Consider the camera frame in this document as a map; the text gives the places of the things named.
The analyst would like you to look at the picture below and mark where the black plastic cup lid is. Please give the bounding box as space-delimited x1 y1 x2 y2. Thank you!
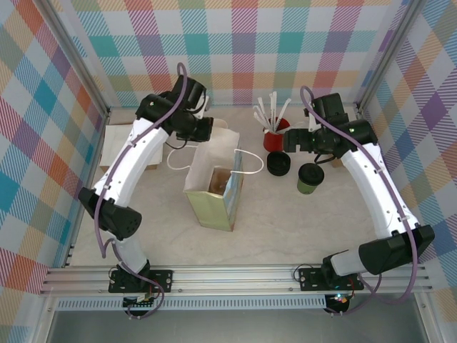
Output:
298 163 325 187

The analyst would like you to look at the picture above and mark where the white green paper carry bag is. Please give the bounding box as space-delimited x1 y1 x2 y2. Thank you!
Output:
166 119 264 233

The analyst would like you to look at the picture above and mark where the red enamel mug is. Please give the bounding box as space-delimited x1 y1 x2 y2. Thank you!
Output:
263 117 290 153

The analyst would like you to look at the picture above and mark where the stack of black lids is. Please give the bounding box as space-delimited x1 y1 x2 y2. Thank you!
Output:
266 151 292 177

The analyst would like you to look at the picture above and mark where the flat brown paper bag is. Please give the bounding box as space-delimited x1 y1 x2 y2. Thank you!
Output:
99 163 159 173

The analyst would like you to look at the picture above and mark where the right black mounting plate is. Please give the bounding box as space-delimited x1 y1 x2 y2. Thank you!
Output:
298 267 365 292

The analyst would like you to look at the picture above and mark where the black mounting plate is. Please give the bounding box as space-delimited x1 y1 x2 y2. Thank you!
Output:
298 267 365 292
109 269 174 294

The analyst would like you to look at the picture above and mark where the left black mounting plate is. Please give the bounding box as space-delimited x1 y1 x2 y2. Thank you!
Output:
109 269 174 294

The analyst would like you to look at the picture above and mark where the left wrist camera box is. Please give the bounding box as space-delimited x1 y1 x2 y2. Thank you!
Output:
194 93 211 119

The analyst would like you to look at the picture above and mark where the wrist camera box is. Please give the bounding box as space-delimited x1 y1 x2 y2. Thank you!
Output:
303 106 322 132
194 93 211 119

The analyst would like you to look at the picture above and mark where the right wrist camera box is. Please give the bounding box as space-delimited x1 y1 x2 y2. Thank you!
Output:
303 106 322 132

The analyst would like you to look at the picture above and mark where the right aluminium side rail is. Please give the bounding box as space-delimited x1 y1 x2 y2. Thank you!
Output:
356 106 408 264

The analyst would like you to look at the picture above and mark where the aluminium side rail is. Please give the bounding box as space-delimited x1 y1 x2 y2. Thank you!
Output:
356 106 408 264
63 106 110 269

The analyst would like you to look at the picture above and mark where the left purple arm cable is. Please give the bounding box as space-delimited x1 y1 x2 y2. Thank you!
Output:
93 63 189 320

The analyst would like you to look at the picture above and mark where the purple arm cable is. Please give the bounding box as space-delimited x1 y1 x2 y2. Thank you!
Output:
299 85 419 317
93 63 189 320

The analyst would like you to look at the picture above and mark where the left aluminium side rail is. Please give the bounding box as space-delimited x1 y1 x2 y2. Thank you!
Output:
63 106 110 269

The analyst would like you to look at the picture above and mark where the right aluminium corner post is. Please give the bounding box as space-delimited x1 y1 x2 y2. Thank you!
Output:
356 0 422 111

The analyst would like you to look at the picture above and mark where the aluminium corner post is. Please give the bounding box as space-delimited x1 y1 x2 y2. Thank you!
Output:
356 0 422 111
41 0 110 119

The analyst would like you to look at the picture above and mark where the left aluminium corner post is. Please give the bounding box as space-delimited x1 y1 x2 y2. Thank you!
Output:
41 0 110 119

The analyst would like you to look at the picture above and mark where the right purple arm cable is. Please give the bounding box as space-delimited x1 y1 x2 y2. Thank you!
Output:
299 85 419 317

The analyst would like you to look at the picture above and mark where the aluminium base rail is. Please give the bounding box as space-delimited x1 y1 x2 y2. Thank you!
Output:
39 263 435 297

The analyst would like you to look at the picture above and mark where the perforated grey cable duct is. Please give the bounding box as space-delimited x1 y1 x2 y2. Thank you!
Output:
56 299 328 311

